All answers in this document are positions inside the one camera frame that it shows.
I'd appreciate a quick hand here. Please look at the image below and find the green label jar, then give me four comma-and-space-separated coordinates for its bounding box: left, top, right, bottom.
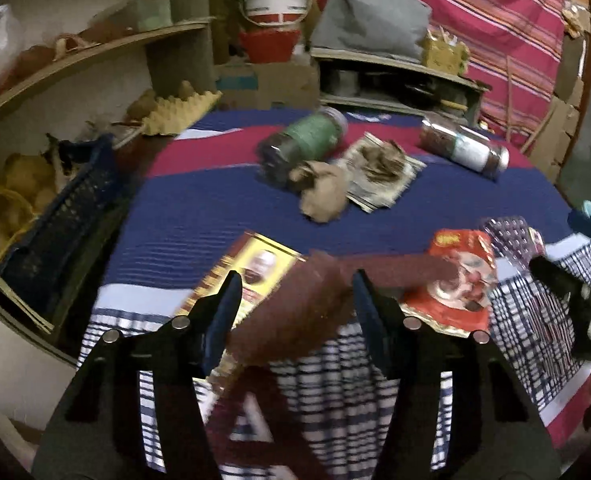
258, 106, 349, 191

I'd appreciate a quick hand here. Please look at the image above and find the red striped curtain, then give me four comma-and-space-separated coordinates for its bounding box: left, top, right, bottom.
295, 0, 583, 136

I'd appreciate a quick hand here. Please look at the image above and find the grey cushion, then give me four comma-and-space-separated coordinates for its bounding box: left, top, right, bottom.
309, 0, 432, 63

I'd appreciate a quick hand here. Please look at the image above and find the red plastic basket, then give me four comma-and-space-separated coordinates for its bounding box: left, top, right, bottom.
238, 27, 301, 65

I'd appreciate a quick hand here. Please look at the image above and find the dark blue plastic crate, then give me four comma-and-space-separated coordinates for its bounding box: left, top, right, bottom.
0, 132, 121, 306

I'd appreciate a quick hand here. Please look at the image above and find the red snack packet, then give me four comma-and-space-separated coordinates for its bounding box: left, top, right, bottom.
400, 230, 499, 338

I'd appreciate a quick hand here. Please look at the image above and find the cardboard egg carton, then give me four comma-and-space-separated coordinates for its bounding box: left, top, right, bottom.
140, 90, 222, 136

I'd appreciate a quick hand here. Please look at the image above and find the crumpled brown paper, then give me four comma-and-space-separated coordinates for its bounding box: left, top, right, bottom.
288, 160, 351, 223

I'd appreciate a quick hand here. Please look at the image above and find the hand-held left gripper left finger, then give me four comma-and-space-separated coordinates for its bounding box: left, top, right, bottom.
30, 270, 244, 480

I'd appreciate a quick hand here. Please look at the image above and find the purple ball blister pack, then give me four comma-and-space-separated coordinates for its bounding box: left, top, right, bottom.
480, 216, 546, 271

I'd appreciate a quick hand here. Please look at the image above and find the clear plastic container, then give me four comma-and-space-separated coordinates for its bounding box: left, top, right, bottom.
126, 0, 174, 31

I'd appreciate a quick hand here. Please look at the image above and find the white plastic bucket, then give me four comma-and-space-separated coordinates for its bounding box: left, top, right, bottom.
240, 0, 312, 26

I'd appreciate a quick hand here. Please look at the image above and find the white label jar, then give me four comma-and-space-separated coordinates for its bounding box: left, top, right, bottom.
419, 116, 510, 180

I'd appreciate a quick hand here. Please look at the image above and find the pile of potatoes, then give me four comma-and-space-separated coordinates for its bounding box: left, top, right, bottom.
0, 152, 59, 261

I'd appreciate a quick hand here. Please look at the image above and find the wooden shelf unit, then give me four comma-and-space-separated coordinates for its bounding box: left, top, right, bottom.
0, 0, 216, 351

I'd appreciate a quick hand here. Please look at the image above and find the printed packet with dried goods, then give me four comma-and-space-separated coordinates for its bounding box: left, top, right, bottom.
343, 132, 426, 213

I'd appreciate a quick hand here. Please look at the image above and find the yellow cardboard box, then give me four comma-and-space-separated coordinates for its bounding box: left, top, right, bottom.
176, 231, 306, 321

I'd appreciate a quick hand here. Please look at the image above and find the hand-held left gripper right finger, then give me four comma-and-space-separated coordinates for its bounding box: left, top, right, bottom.
351, 269, 563, 480

